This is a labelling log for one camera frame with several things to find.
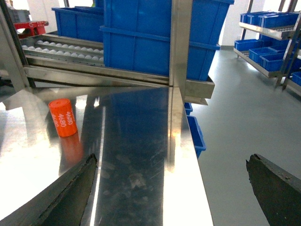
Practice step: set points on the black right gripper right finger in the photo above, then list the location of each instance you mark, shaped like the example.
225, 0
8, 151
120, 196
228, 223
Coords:
277, 191

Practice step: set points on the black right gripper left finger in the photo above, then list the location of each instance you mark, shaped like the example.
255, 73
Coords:
62, 203

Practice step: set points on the orange cylindrical capacitor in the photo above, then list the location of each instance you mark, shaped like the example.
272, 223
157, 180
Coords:
63, 117

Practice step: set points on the blue bin under table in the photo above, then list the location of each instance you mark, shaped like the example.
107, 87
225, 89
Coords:
195, 130

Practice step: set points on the steel roller rack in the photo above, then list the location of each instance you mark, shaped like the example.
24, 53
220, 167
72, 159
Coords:
23, 70

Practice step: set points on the steel shelf with bins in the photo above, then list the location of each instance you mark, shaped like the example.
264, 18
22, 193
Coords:
271, 43

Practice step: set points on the blue crate rear left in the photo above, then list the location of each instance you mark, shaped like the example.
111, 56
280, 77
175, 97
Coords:
80, 22

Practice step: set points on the large blue plastic crate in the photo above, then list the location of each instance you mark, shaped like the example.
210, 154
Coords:
136, 35

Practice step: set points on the red metal table frame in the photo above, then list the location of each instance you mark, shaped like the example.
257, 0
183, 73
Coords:
31, 28

